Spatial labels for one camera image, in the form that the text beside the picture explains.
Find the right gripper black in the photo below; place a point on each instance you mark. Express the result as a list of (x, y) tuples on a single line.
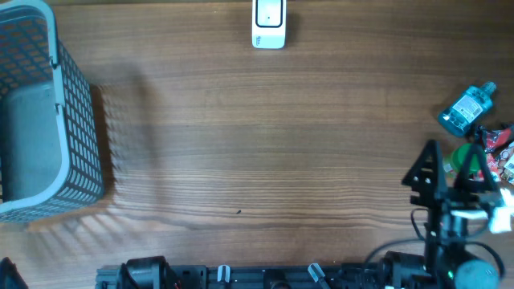
[(443, 197)]

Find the green lid jar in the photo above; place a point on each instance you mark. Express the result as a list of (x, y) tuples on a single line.
[(453, 162)]

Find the blue mouthwash bottle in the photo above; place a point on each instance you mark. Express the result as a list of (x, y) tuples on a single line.
[(458, 118)]

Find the red black snack pouch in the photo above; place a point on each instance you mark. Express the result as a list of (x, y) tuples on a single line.
[(492, 140)]

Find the beige snack bag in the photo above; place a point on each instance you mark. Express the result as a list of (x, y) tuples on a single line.
[(505, 163)]

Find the red tissue pack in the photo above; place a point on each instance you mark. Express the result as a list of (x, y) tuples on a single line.
[(492, 167)]

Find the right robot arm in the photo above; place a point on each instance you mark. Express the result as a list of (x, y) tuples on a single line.
[(452, 258)]

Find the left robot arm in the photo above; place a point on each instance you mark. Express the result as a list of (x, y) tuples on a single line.
[(9, 276)]

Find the white barcode scanner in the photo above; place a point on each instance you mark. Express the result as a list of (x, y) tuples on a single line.
[(269, 18)]

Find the grey plastic mesh basket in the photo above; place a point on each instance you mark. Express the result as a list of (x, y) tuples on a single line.
[(50, 161)]

